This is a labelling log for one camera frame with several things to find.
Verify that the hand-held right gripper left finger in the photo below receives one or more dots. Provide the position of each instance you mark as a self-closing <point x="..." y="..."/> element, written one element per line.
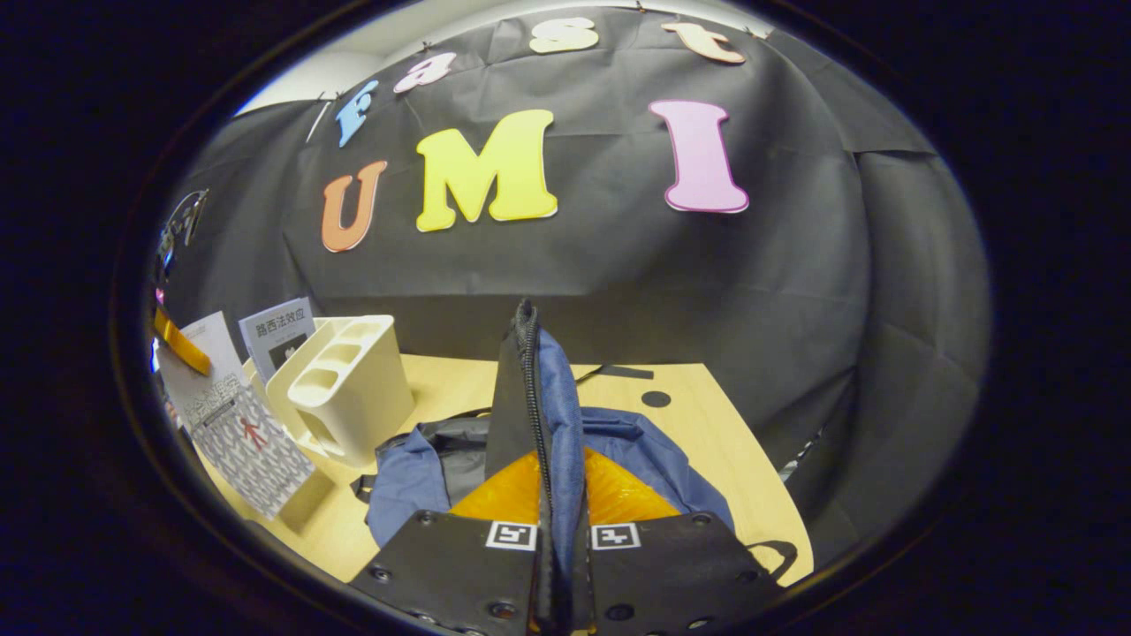
<point x="442" y="565"/>

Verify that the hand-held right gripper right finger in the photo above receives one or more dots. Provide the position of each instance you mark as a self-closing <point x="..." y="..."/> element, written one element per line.
<point x="671" y="574"/>

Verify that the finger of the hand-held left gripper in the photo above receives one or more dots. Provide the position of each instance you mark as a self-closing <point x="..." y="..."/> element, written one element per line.
<point x="181" y="344"/>

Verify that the blue schoolbag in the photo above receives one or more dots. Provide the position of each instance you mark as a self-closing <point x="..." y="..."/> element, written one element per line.
<point x="415" y="477"/>

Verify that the lavender grey book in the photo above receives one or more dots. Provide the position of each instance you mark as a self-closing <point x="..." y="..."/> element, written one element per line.
<point x="278" y="340"/>

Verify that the white book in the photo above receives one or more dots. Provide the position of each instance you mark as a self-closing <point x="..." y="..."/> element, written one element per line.
<point x="256" y="450"/>

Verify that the cream plastic bookshelf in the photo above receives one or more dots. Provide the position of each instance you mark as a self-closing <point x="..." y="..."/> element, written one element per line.
<point x="353" y="397"/>

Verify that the black backdrop cloth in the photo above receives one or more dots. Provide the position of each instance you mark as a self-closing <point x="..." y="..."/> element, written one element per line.
<point x="618" y="283"/>

